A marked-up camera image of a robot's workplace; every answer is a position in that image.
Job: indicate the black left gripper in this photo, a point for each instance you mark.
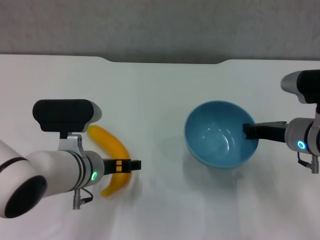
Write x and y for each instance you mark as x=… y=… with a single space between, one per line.
x=110 y=167

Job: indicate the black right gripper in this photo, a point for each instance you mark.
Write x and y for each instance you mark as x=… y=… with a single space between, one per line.
x=271 y=131

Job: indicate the yellow banana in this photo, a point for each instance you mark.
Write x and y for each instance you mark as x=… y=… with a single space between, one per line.
x=112 y=142

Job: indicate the blue plastic bowl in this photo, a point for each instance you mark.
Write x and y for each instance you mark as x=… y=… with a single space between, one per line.
x=215 y=140

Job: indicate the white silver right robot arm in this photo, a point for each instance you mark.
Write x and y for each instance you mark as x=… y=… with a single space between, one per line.
x=300 y=136

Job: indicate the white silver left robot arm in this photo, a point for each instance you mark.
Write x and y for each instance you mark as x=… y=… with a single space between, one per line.
x=50 y=172

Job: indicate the silver right camera bracket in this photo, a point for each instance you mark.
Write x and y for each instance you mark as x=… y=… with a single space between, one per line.
x=315 y=123

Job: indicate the silver camera bracket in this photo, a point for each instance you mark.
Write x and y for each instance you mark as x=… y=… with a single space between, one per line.
x=315 y=123
x=71 y=143

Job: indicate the silver left camera bracket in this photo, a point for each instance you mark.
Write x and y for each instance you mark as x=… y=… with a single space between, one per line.
x=71 y=143

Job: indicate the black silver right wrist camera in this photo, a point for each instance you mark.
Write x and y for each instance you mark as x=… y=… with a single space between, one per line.
x=305 y=85

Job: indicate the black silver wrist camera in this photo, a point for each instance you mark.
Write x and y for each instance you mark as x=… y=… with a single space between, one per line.
x=305 y=85
x=62 y=115

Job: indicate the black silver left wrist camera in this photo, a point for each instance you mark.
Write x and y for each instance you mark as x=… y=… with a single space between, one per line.
x=62 y=115

